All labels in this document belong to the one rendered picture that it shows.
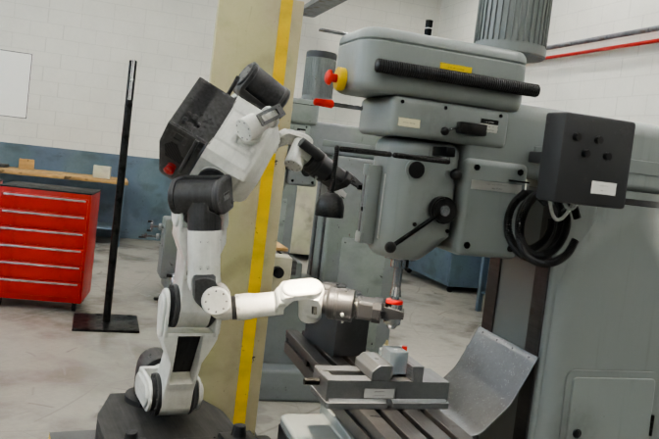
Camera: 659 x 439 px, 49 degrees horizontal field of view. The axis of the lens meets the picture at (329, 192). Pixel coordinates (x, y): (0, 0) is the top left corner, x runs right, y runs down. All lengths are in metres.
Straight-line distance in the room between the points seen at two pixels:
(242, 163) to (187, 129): 0.18
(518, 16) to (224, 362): 2.38
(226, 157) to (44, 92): 8.89
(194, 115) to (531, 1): 0.96
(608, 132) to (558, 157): 0.14
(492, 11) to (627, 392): 1.10
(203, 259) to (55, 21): 9.11
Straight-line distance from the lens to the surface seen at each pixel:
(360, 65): 1.81
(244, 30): 3.60
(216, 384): 3.77
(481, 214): 1.93
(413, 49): 1.83
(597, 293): 2.09
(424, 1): 12.05
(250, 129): 1.95
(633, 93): 7.88
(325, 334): 2.38
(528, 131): 2.00
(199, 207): 1.94
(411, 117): 1.83
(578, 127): 1.76
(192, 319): 2.39
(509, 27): 2.02
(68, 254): 6.34
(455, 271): 9.30
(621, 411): 2.21
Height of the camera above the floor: 1.56
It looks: 3 degrees down
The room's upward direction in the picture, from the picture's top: 7 degrees clockwise
